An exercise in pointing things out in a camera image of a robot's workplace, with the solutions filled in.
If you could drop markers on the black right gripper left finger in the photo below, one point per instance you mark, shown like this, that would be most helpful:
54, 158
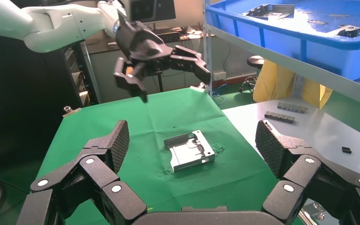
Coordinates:
102, 174

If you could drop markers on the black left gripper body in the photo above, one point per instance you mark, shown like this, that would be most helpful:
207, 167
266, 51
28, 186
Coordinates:
139, 43

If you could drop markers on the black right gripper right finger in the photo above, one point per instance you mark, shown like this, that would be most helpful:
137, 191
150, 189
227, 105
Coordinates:
301, 174

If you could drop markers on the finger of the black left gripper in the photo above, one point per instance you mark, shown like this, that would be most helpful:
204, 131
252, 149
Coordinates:
127, 79
189, 60

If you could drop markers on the grey metal bracket part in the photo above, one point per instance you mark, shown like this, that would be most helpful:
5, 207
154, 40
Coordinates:
189, 153
279, 8

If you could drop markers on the white tissue pile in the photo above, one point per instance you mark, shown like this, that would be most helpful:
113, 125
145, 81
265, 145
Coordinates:
194, 34

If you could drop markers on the stool with orange wooden seat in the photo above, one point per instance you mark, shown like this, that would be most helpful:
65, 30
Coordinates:
160, 84

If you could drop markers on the silver metal table clamp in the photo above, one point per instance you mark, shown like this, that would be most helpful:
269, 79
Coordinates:
315, 212

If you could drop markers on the black computer monitor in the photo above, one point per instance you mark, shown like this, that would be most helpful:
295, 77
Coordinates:
166, 11

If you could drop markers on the green table cloth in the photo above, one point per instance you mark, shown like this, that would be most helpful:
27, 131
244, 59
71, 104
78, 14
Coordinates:
136, 124

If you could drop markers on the small black plastic part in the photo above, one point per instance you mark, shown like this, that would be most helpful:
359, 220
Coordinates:
346, 150

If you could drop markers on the grey connector strip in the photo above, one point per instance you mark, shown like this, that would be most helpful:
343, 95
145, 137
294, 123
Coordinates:
291, 107
279, 117

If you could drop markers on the black round swivel stool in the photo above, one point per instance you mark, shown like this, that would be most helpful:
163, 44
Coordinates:
256, 61

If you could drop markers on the yellow plastic bag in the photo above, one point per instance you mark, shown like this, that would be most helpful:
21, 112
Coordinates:
274, 82

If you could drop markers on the black equipment rack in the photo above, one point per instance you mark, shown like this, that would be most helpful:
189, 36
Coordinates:
27, 93

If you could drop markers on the blue plastic bin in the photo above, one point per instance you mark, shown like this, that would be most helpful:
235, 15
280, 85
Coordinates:
291, 46

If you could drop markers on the small flat metal plate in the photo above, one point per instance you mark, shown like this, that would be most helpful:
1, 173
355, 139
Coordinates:
338, 15
318, 22

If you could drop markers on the black network switch box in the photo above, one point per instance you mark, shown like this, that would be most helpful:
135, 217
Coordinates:
172, 38

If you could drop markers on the white wall socket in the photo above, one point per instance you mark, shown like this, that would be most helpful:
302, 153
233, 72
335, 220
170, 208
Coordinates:
219, 75

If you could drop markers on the small grey metal frame part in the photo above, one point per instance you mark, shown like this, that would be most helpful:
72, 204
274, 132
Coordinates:
349, 29

